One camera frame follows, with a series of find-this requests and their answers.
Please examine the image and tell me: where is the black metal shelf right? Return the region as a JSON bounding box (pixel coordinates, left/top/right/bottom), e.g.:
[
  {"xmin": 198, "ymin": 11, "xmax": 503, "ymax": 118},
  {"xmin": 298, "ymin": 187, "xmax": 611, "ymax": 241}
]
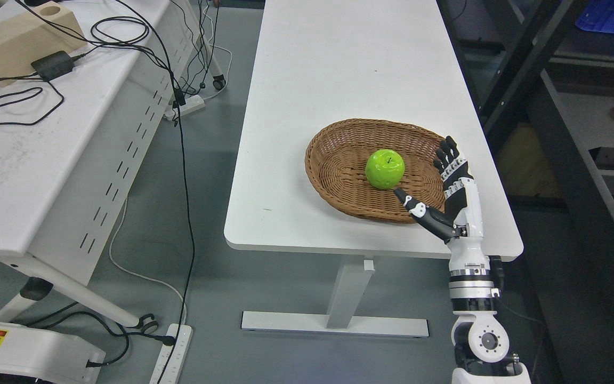
[{"xmin": 437, "ymin": 0, "xmax": 614, "ymax": 342}]

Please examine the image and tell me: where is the white power strip far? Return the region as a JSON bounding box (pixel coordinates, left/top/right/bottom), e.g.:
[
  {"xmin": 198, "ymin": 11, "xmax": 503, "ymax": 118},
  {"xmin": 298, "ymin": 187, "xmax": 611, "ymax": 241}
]
[{"xmin": 164, "ymin": 95, "xmax": 205, "ymax": 121}]

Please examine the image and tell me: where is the white power strip near floor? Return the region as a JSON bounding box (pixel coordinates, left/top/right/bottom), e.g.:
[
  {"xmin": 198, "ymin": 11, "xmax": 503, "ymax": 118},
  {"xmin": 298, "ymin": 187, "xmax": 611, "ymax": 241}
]
[{"xmin": 149, "ymin": 323, "xmax": 194, "ymax": 383}]

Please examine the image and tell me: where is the long black hanging cable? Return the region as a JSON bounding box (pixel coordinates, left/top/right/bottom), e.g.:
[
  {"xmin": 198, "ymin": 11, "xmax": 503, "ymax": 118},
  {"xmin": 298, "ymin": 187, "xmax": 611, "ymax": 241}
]
[{"xmin": 14, "ymin": 0, "xmax": 197, "ymax": 384}]

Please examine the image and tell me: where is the black power adapter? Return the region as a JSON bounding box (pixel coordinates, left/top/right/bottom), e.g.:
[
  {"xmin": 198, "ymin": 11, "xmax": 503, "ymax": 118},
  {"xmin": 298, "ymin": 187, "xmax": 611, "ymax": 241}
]
[{"xmin": 31, "ymin": 51, "xmax": 75, "ymax": 81}]

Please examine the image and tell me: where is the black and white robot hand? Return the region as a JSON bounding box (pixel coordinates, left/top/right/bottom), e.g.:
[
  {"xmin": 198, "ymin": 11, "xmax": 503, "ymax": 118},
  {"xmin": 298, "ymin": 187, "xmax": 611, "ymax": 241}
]
[{"xmin": 394, "ymin": 136, "xmax": 484, "ymax": 243}]

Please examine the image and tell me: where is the green apple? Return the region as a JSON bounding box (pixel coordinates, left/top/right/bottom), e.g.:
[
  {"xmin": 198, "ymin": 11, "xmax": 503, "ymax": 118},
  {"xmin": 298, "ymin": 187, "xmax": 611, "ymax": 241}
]
[{"xmin": 365, "ymin": 149, "xmax": 406, "ymax": 190}]

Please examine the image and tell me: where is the brown wicker basket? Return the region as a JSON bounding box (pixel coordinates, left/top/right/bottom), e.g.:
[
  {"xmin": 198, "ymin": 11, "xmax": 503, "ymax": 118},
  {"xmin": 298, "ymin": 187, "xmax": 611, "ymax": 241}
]
[{"xmin": 304, "ymin": 118, "xmax": 445, "ymax": 223}]

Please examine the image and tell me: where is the white perforated side table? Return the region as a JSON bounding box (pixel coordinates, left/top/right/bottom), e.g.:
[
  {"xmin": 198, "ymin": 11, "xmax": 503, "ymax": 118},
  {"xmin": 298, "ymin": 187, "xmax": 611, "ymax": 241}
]
[{"xmin": 0, "ymin": 1, "xmax": 198, "ymax": 333}]

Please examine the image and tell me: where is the white table with pedestal leg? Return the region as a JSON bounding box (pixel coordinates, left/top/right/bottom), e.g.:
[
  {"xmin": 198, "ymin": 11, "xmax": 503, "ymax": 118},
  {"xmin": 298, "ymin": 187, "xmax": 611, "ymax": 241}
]
[{"xmin": 224, "ymin": 1, "xmax": 523, "ymax": 338}]

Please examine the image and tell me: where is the beige wooden block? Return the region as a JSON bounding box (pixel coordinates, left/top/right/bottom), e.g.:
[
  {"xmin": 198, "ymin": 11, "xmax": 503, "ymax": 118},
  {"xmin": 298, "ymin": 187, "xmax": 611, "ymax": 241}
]
[{"xmin": 0, "ymin": 2, "xmax": 86, "ymax": 85}]

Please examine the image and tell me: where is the white floor cable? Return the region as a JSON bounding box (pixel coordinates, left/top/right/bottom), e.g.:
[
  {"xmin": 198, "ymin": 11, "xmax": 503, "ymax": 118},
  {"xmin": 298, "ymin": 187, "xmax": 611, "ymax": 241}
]
[{"xmin": 108, "ymin": 198, "xmax": 188, "ymax": 326}]

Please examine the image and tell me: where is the white machine with warning label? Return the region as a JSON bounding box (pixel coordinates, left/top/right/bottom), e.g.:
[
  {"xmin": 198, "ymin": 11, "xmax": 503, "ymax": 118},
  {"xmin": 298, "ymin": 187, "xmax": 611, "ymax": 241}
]
[{"xmin": 0, "ymin": 323, "xmax": 106, "ymax": 383}]

